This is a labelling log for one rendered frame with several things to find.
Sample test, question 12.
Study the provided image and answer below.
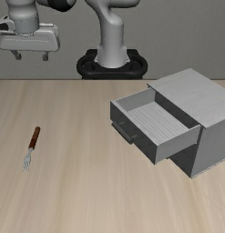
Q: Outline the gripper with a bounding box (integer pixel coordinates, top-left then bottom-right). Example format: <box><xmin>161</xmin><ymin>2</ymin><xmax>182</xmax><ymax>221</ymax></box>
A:
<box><xmin>0</xmin><ymin>15</ymin><xmax>61</xmax><ymax>62</ymax></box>

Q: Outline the grey cabinet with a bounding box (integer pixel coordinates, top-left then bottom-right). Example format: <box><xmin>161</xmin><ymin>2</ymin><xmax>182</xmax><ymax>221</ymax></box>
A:
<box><xmin>147</xmin><ymin>67</ymin><xmax>225</xmax><ymax>179</ymax></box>

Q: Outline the grey open drawer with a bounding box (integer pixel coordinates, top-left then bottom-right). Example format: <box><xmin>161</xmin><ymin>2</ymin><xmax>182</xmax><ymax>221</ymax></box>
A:
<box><xmin>109</xmin><ymin>87</ymin><xmax>202</xmax><ymax>166</ymax></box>

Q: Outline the brown-handled silver fork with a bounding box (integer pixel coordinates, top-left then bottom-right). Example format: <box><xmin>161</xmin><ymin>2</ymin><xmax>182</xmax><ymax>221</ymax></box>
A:
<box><xmin>22</xmin><ymin>126</ymin><xmax>42</xmax><ymax>173</ymax></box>

